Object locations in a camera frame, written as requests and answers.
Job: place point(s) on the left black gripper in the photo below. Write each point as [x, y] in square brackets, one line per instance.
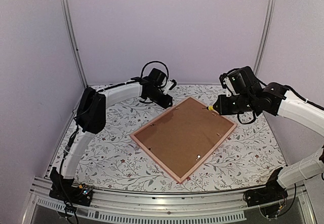
[165, 103]

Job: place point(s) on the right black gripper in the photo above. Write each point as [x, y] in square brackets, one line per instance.
[222, 108]

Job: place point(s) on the yellow handled screwdriver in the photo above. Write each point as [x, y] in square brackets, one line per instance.
[209, 108]

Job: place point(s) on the pink picture frame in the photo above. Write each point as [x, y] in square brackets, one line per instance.
[183, 137]

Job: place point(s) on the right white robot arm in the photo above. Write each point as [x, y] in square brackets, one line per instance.
[246, 93]

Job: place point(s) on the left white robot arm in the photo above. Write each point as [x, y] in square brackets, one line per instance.
[90, 118]

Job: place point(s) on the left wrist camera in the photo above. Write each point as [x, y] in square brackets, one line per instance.
[169, 86]

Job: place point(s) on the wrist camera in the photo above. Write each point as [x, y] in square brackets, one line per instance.
[169, 86]
[226, 84]

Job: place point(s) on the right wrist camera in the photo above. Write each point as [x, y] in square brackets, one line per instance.
[226, 84]

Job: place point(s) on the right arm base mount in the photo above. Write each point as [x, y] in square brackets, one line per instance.
[271, 200]

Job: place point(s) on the aluminium front rail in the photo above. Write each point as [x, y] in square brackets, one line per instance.
[124, 206]

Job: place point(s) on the right aluminium corner post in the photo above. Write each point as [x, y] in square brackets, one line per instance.
[264, 35]

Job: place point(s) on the aluminium corner post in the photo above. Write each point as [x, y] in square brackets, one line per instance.
[73, 42]
[264, 35]

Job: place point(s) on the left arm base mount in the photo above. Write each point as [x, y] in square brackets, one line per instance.
[80, 195]

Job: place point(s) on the left aluminium corner post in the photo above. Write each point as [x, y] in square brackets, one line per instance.
[73, 42]

